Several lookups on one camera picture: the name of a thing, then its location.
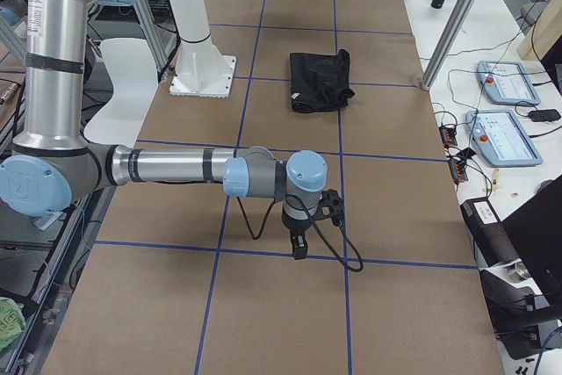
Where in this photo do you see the green cloth pile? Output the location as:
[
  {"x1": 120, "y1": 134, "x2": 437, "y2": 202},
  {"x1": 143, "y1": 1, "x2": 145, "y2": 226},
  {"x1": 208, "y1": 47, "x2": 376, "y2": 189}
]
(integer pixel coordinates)
[{"x1": 0, "y1": 297, "x2": 26, "y2": 350}]

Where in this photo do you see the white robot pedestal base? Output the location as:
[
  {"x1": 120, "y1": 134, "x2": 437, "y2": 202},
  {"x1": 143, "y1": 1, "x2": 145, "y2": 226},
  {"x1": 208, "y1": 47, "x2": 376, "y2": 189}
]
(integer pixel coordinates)
[{"x1": 169, "y1": 0, "x2": 236, "y2": 98}]

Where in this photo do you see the white plastic chair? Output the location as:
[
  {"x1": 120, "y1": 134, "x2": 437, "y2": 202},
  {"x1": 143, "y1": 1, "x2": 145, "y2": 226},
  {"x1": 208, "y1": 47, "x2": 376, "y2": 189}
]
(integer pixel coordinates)
[{"x1": 84, "y1": 38, "x2": 159, "y2": 148}]

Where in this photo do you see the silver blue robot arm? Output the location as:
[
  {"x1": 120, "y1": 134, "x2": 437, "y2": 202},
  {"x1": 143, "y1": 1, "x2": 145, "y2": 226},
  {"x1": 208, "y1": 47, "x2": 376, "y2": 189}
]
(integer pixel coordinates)
[{"x1": 1, "y1": 0, "x2": 345, "y2": 259}]

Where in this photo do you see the black power adapter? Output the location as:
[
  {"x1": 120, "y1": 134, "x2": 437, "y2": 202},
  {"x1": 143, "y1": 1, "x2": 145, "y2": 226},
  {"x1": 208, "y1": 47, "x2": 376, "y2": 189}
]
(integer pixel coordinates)
[{"x1": 528, "y1": 109, "x2": 561, "y2": 122}]

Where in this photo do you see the aluminium frame post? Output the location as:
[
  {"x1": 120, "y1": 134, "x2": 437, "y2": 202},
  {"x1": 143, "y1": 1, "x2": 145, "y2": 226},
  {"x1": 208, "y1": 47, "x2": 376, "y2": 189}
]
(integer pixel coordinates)
[{"x1": 421, "y1": 0, "x2": 475, "y2": 90}]

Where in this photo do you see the upper teach pendant tablet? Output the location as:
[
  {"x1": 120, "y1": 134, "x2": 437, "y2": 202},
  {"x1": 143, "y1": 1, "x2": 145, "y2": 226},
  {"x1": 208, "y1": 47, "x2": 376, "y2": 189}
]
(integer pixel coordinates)
[{"x1": 476, "y1": 61, "x2": 541, "y2": 106}]

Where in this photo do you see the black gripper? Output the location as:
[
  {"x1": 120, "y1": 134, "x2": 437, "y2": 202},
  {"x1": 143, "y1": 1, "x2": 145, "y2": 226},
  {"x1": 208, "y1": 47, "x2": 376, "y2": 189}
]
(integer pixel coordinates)
[{"x1": 282, "y1": 189, "x2": 343, "y2": 260}]

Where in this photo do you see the black printed t-shirt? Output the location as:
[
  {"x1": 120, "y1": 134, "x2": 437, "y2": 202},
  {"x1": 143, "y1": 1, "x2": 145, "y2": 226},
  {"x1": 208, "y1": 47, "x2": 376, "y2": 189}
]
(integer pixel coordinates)
[{"x1": 290, "y1": 49, "x2": 355, "y2": 114}]

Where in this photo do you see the teach pendant tablet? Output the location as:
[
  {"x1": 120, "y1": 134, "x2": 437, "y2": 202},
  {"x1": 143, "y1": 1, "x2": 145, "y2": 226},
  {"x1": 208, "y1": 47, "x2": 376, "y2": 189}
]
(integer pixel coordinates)
[
  {"x1": 465, "y1": 110, "x2": 543, "y2": 168},
  {"x1": 476, "y1": 61, "x2": 541, "y2": 106}
]

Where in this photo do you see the lower teach pendant tablet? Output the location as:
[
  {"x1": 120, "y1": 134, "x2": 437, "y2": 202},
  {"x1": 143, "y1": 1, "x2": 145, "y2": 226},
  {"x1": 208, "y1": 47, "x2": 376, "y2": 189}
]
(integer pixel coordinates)
[{"x1": 465, "y1": 110, "x2": 543, "y2": 168}]

